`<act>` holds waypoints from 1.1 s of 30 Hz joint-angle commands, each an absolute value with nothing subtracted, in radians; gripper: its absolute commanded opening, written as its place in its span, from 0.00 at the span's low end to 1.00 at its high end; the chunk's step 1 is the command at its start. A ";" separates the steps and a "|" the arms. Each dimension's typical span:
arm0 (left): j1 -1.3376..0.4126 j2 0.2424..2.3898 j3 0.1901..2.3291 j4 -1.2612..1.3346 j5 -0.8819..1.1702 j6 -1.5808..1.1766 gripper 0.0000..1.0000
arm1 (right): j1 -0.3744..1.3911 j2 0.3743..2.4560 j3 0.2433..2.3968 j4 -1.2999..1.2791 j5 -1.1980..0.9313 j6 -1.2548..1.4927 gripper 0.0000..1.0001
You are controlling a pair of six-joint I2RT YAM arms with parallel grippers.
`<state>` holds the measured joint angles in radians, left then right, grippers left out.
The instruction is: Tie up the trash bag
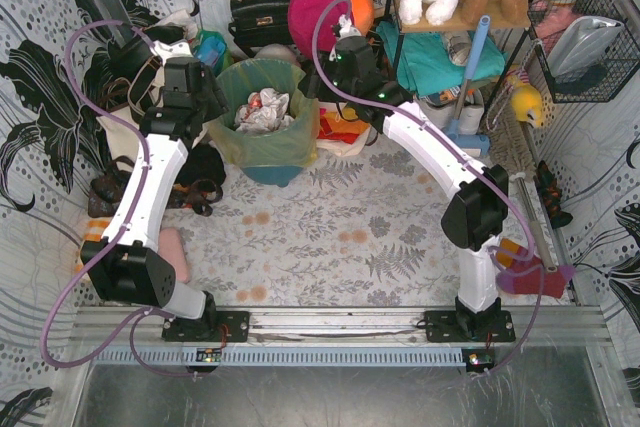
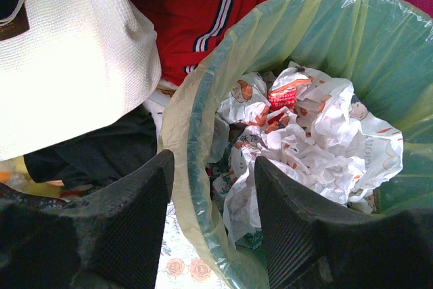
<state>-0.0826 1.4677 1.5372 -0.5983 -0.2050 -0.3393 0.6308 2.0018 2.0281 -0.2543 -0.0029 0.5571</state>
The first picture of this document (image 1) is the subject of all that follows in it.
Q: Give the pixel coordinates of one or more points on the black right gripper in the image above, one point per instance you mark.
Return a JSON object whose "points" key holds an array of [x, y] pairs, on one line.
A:
{"points": [[316, 85]]}

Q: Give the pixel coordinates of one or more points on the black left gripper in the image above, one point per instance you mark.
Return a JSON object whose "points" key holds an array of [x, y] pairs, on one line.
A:
{"points": [[141, 54]]}

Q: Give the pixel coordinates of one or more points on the yellow-green trash bag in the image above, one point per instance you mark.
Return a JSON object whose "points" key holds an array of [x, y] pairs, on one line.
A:
{"points": [[294, 145]]}

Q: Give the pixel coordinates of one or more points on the teal plastic trash bin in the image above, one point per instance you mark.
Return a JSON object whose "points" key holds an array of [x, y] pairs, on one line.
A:
{"points": [[279, 176]]}

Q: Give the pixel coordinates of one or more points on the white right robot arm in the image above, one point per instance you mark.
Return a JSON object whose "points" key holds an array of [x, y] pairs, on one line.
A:
{"points": [[477, 195]]}

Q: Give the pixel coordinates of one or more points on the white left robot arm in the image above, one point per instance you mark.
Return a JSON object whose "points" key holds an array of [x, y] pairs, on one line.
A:
{"points": [[124, 266]]}

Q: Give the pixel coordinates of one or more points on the colourful striped bag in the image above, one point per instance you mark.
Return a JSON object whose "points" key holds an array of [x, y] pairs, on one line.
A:
{"points": [[210, 48]]}

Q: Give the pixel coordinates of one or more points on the crumpled white paper trash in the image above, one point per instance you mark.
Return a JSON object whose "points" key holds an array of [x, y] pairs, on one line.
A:
{"points": [[264, 112]]}

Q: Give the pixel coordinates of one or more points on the magenta fabric bag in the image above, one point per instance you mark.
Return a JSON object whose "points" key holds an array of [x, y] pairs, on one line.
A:
{"points": [[302, 19]]}

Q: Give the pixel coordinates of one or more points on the cream canvas tote bag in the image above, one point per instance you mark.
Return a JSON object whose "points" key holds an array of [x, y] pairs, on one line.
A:
{"points": [[128, 100]]}

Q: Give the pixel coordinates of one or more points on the dark brown leather bag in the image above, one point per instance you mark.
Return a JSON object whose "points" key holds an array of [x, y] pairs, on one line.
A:
{"points": [[108, 189]]}

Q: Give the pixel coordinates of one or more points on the orange plush toy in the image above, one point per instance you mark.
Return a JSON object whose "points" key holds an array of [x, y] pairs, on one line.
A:
{"points": [[363, 14]]}

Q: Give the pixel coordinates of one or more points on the teal folded cloth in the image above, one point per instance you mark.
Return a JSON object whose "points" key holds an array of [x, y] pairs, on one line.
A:
{"points": [[424, 67]]}

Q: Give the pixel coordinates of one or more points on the black leather handbag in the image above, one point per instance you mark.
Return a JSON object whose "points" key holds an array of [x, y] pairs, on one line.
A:
{"points": [[259, 23]]}

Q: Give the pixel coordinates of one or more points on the black metal shelf rack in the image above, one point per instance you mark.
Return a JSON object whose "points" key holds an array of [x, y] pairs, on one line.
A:
{"points": [[455, 24]]}

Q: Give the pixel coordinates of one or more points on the pink rolled towel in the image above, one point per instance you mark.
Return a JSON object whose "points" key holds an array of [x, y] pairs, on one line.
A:
{"points": [[171, 249]]}

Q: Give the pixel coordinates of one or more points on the orange white checked cloth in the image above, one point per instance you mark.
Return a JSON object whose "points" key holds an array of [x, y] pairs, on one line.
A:
{"points": [[93, 232]]}

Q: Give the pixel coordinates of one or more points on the yellow plush duck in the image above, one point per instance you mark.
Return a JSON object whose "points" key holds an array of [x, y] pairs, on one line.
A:
{"points": [[526, 101]]}

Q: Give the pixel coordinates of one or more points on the black orange toy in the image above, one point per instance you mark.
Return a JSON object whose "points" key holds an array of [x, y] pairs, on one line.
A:
{"points": [[550, 194]]}

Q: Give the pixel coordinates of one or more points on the silver foil pouch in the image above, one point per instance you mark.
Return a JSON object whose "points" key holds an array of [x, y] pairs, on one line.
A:
{"points": [[582, 44]]}

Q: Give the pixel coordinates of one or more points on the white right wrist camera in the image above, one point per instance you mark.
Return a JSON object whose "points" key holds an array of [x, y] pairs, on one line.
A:
{"points": [[344, 28]]}

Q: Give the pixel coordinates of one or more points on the blue handled mop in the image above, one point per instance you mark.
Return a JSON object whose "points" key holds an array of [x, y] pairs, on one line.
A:
{"points": [[477, 144]]}

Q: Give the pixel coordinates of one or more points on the black wire basket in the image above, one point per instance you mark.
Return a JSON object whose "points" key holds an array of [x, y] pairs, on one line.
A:
{"points": [[603, 80]]}

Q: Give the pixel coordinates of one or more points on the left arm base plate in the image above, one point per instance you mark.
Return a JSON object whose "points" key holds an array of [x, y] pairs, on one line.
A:
{"points": [[233, 324]]}

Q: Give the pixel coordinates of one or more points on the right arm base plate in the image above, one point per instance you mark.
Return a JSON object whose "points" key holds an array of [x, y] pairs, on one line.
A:
{"points": [[447, 326]]}

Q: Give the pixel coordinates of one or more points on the aluminium mounting rail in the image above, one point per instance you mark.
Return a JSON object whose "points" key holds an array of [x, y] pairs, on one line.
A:
{"points": [[356, 327]]}

